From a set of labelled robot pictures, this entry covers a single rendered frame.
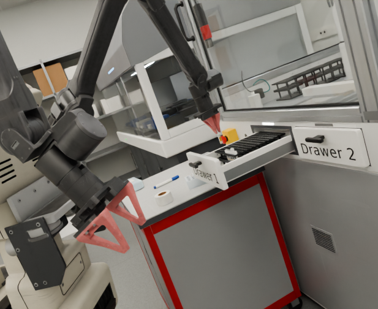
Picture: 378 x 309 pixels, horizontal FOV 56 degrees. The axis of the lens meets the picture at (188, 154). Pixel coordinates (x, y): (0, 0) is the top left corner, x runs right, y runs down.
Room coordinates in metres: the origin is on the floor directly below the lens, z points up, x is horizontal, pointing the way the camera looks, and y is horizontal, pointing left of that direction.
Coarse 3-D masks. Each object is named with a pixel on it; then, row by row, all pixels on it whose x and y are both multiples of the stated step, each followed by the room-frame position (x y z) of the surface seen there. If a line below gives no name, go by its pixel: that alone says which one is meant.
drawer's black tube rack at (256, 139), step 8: (256, 136) 1.38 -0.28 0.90; (264, 136) 1.34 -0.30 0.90; (272, 136) 1.29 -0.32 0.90; (280, 136) 1.27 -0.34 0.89; (232, 144) 1.39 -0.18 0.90; (240, 144) 1.34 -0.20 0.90; (248, 144) 1.31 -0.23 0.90; (256, 144) 1.26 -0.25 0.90; (264, 144) 1.33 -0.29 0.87; (240, 152) 1.23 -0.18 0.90; (248, 152) 1.30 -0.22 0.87; (224, 160) 1.31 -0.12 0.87
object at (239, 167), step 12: (288, 132) 1.31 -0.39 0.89; (276, 144) 1.22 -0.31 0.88; (288, 144) 1.23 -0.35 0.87; (216, 156) 1.41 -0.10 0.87; (252, 156) 1.19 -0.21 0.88; (264, 156) 1.20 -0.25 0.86; (276, 156) 1.21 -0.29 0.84; (228, 168) 1.16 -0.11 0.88; (240, 168) 1.17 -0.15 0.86; (252, 168) 1.18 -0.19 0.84; (228, 180) 1.15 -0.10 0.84
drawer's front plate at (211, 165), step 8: (192, 152) 1.37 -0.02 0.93; (192, 160) 1.35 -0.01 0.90; (200, 160) 1.26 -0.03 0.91; (208, 160) 1.18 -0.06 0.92; (216, 160) 1.13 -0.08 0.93; (192, 168) 1.39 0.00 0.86; (200, 168) 1.29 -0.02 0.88; (208, 168) 1.21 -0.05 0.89; (216, 168) 1.13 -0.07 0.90; (200, 176) 1.32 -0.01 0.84; (216, 176) 1.16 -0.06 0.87; (224, 176) 1.13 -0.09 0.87; (216, 184) 1.18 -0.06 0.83; (224, 184) 1.13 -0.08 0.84
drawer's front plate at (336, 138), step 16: (304, 128) 1.13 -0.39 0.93; (320, 128) 1.06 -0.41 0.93; (336, 128) 1.00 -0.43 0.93; (320, 144) 1.06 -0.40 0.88; (336, 144) 0.99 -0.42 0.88; (352, 144) 0.93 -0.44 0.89; (320, 160) 1.08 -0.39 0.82; (336, 160) 1.01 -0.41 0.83; (352, 160) 0.95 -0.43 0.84; (368, 160) 0.91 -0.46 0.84
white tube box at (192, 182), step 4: (188, 176) 1.53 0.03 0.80; (188, 180) 1.47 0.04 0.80; (192, 180) 1.46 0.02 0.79; (196, 180) 1.46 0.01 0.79; (200, 180) 1.46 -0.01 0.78; (188, 184) 1.46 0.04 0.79; (192, 184) 1.46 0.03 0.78; (196, 184) 1.46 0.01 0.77; (200, 184) 1.46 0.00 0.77; (192, 188) 1.46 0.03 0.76
